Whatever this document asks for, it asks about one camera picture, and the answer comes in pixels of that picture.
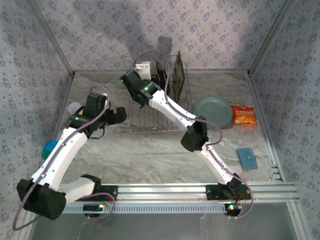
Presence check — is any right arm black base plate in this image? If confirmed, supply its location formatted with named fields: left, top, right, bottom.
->
left=205, top=184, right=252, bottom=201

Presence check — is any grey slotted cable duct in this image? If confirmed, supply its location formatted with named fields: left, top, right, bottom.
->
left=62, top=203, right=227, bottom=215

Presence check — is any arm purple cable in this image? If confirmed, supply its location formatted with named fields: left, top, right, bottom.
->
left=133, top=49, right=255, bottom=221
left=11, top=85, right=116, bottom=231

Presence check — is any round pale blue plate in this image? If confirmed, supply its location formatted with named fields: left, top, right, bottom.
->
left=192, top=95, right=233, bottom=130

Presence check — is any aluminium back frame rail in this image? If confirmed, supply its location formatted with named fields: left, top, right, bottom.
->
left=73, top=69, right=251, bottom=75

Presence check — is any thin black cable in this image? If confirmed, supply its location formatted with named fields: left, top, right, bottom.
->
left=88, top=124, right=106, bottom=140

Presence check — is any aluminium frame post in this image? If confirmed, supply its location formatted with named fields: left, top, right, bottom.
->
left=23, top=0, right=76, bottom=77
left=247, top=0, right=300, bottom=77

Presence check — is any blue wallet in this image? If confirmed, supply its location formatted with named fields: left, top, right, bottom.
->
left=236, top=147, right=259, bottom=172

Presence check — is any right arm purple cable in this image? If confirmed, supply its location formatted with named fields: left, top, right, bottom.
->
left=133, top=49, right=255, bottom=221

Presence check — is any white and yellow cup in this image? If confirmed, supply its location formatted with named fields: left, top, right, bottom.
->
left=67, top=101, right=85, bottom=116

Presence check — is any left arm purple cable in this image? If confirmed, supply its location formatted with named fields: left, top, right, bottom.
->
left=11, top=85, right=116, bottom=231

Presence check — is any aluminium side frame rail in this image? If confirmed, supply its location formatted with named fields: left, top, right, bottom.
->
left=247, top=71, right=286, bottom=183
left=39, top=72, right=76, bottom=163

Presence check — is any blue ball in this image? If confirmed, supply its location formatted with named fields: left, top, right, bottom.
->
left=41, top=140, right=59, bottom=160

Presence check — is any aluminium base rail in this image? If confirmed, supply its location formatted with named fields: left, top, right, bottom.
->
left=59, top=182, right=300, bottom=205

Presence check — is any metal wire dish rack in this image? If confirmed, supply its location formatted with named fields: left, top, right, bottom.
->
left=127, top=53, right=194, bottom=133

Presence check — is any orange snack bag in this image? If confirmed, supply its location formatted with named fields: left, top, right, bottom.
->
left=230, top=104, right=258, bottom=127

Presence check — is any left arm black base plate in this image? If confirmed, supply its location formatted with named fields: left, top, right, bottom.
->
left=74, top=184, right=119, bottom=202

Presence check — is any square floral ceramic plate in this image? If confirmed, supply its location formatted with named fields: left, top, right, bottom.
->
left=172, top=50, right=187, bottom=103

